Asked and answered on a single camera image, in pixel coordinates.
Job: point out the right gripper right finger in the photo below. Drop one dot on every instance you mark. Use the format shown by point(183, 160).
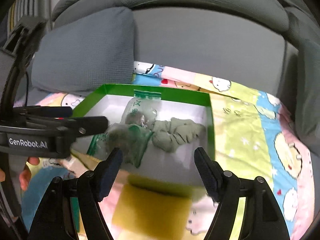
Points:
point(262, 215)

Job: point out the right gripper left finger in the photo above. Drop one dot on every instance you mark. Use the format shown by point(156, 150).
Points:
point(54, 218)

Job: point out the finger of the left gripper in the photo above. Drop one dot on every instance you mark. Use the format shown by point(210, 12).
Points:
point(45, 111)
point(81, 127)

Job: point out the clear green-printed plastic bag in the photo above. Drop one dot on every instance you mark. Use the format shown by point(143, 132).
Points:
point(131, 139)

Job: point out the yellow sponge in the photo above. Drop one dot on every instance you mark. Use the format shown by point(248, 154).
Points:
point(151, 214)

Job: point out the person's hand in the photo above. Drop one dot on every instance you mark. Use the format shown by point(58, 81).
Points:
point(25, 175)

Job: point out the grey-blue pillow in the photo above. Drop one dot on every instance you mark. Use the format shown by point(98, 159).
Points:
point(81, 56)

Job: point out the cartoon patterned bedsheet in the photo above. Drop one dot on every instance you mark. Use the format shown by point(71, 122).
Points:
point(253, 136)

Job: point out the green cardboard box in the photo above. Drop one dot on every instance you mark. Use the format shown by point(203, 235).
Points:
point(175, 168)

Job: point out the grey-green socks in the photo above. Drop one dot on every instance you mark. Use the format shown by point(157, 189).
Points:
point(170, 135)

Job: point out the grey sofa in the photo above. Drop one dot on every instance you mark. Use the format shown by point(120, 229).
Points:
point(254, 43)

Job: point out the black camera box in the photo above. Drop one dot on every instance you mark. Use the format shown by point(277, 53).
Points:
point(25, 36)

